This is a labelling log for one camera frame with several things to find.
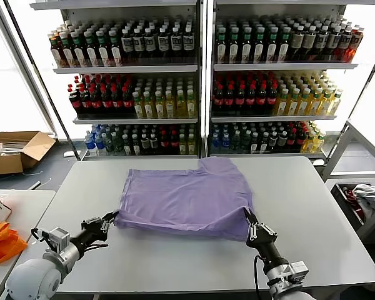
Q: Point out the grey slanted frame pole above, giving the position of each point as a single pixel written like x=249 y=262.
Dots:
x=37 y=70

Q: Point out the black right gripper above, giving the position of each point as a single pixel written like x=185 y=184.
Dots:
x=265 y=247

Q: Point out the red crumpled cloth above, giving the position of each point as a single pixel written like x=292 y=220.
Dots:
x=351 y=194

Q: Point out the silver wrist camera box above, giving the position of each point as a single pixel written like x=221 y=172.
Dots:
x=298 y=271
x=59 y=237

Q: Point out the red drink bottle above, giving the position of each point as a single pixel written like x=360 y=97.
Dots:
x=345 y=41
x=357 y=40

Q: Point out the white flat foot plate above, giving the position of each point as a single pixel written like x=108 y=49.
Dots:
x=70 y=154

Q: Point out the amber tea bottle white label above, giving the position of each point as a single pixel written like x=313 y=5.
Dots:
x=57 y=54

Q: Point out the orange fabric bag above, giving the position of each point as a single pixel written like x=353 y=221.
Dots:
x=3 y=247

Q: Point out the grey metal shelf unit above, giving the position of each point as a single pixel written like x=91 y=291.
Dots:
x=128 y=69
x=284 y=66

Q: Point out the blue label water bottle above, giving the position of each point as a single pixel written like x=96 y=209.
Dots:
x=89 y=145
x=216 y=142
x=226 y=142
x=100 y=145

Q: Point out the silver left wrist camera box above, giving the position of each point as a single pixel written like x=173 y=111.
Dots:
x=59 y=237

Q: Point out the small yellow drink bottle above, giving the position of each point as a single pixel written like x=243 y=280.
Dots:
x=191 y=145
x=309 y=144
x=182 y=145
x=318 y=143

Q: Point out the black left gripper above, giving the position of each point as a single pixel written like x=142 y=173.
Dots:
x=90 y=232

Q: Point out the grey metal trolley frame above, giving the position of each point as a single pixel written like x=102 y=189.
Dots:
x=337 y=153

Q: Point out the small grey floor strip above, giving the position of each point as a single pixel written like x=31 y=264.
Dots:
x=35 y=185

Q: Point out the small white carton box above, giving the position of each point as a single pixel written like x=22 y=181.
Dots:
x=0 y=213

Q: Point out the white grey crumpled cloth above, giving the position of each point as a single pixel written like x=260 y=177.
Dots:
x=370 y=193

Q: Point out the cola bottle red cap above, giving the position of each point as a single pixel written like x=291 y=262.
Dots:
x=229 y=100
x=96 y=101
x=240 y=100
x=86 y=101
x=272 y=100
x=127 y=101
x=261 y=100
x=75 y=101
x=107 y=101
x=218 y=100
x=251 y=100
x=117 y=101

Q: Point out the dark bottle beige label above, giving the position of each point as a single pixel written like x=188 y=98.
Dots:
x=309 y=42
x=297 y=42

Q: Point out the green white label tea bottle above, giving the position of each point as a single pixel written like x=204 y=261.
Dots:
x=222 y=47
x=272 y=47
x=259 y=47
x=91 y=53
x=103 y=52
x=79 y=53
x=284 y=47
x=67 y=53
x=246 y=47
x=115 y=51
x=234 y=47

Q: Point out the small dark bottle white label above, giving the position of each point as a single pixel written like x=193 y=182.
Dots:
x=254 y=143
x=282 y=142
x=154 y=144
x=127 y=146
x=263 y=143
x=145 y=145
x=273 y=142
x=136 y=146

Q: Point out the small cola bottle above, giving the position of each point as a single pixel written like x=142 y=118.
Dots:
x=174 y=143
x=165 y=143
x=300 y=140
x=292 y=140

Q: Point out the purple t-shirt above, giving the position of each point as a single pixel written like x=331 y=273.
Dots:
x=187 y=200

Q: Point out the green clear drink bottle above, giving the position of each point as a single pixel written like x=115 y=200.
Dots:
x=110 y=145
x=235 y=142
x=245 y=142

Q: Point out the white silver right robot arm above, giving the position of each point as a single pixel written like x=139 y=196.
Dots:
x=278 y=282

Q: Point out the dark bottle grey square label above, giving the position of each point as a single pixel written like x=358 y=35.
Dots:
x=163 y=43
x=127 y=43
x=176 y=42
x=188 y=42
x=322 y=41
x=333 y=41
x=139 y=43
x=150 y=43

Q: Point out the open brown cardboard box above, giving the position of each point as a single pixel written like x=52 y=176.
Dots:
x=6 y=164

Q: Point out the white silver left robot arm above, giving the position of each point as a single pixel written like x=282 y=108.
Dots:
x=34 y=278

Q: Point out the white packaged items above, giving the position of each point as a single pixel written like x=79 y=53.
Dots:
x=12 y=147

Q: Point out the black plastic crate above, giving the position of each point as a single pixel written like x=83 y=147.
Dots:
x=343 y=203

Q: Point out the yellow juice bottle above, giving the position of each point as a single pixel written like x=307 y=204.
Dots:
x=170 y=107
x=326 y=104
x=138 y=107
x=305 y=104
x=148 y=107
x=316 y=104
x=181 y=107
x=282 y=104
x=336 y=104
x=191 y=107
x=294 y=104
x=160 y=107

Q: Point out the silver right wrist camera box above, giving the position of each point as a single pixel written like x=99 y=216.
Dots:
x=298 y=271

